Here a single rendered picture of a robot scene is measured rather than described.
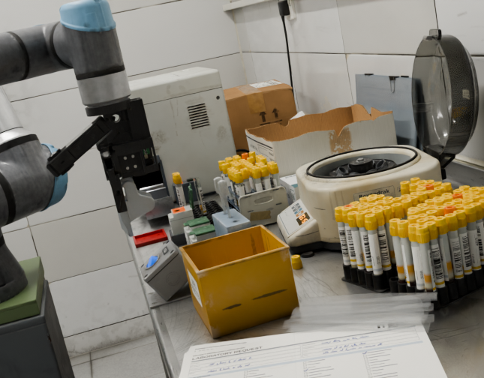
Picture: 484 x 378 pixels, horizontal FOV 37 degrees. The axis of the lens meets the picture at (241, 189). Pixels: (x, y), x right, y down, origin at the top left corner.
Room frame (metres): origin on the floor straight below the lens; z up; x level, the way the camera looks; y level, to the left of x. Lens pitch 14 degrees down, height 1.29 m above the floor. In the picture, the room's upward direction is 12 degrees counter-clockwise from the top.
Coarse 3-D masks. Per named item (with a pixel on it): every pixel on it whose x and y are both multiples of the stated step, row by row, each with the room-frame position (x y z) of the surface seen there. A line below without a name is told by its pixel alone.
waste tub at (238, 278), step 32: (192, 256) 1.03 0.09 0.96; (224, 256) 1.04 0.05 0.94; (256, 256) 0.92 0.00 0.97; (288, 256) 0.93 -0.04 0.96; (192, 288) 0.99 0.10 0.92; (224, 288) 0.91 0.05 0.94; (256, 288) 0.92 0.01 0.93; (288, 288) 0.93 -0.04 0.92; (224, 320) 0.91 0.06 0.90; (256, 320) 0.92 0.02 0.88
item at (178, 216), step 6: (174, 210) 1.35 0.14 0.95; (180, 210) 1.34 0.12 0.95; (186, 210) 1.33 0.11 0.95; (168, 216) 1.35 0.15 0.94; (174, 216) 1.32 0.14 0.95; (180, 216) 1.33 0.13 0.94; (186, 216) 1.33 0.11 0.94; (192, 216) 1.33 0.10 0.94; (174, 222) 1.32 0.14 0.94; (180, 222) 1.33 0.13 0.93; (186, 222) 1.33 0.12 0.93; (174, 228) 1.32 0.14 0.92; (180, 228) 1.33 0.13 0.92; (174, 234) 1.32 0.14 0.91
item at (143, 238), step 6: (144, 234) 1.48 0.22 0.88; (150, 234) 1.48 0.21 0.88; (156, 234) 1.47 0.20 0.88; (162, 234) 1.47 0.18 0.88; (138, 240) 1.46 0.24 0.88; (144, 240) 1.45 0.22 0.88; (150, 240) 1.42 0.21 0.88; (156, 240) 1.42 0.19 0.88; (162, 240) 1.42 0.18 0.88; (138, 246) 1.41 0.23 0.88
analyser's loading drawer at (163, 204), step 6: (150, 186) 1.65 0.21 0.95; (156, 186) 1.65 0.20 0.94; (162, 186) 1.65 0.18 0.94; (150, 192) 1.60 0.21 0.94; (156, 192) 1.60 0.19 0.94; (162, 192) 1.60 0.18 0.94; (156, 198) 1.60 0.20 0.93; (162, 198) 1.55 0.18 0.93; (168, 198) 1.55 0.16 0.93; (156, 204) 1.54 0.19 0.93; (162, 204) 1.55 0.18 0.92; (168, 204) 1.55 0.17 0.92; (156, 210) 1.54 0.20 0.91; (162, 210) 1.55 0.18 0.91; (168, 210) 1.55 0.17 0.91; (150, 216) 1.54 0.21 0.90; (156, 216) 1.54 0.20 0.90; (162, 216) 1.55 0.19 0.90
